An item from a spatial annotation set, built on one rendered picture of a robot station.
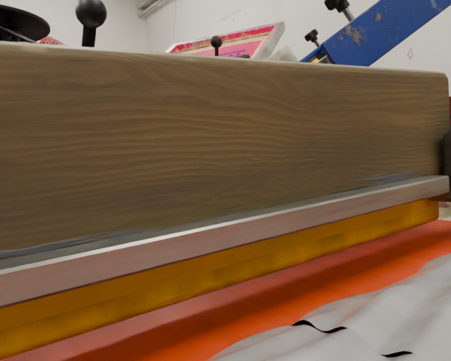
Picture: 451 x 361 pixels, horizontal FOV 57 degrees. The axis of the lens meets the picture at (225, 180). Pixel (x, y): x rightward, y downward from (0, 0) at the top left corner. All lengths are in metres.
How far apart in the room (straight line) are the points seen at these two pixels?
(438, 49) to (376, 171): 2.16
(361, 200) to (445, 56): 2.18
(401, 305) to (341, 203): 0.05
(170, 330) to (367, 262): 0.12
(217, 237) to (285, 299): 0.05
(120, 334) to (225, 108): 0.10
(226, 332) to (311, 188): 0.08
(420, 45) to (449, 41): 0.14
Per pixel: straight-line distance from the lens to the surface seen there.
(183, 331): 0.17
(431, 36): 2.42
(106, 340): 0.17
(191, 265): 0.18
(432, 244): 0.28
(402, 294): 0.18
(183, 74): 0.16
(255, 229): 0.16
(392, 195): 0.23
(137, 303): 0.17
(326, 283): 0.21
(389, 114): 0.25
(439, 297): 0.18
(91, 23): 0.42
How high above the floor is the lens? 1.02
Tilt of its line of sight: 5 degrees down
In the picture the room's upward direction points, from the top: 5 degrees counter-clockwise
